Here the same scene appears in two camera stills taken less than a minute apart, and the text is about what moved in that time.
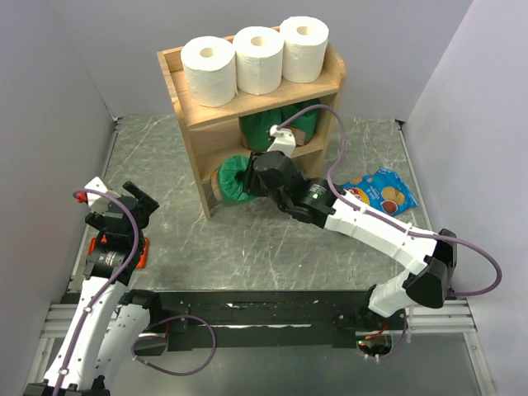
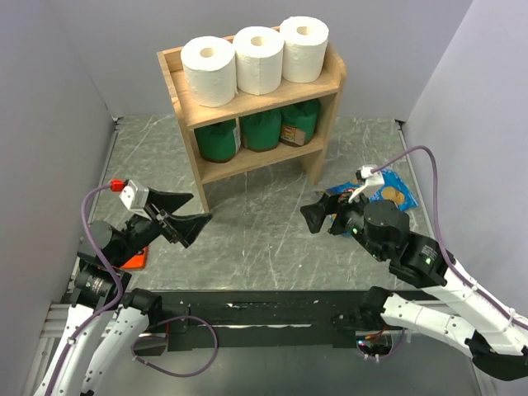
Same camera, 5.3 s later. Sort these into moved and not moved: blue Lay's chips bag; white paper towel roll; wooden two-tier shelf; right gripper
Moved: right gripper
Not moved: wooden two-tier shelf; white paper towel roll; blue Lay's chips bag
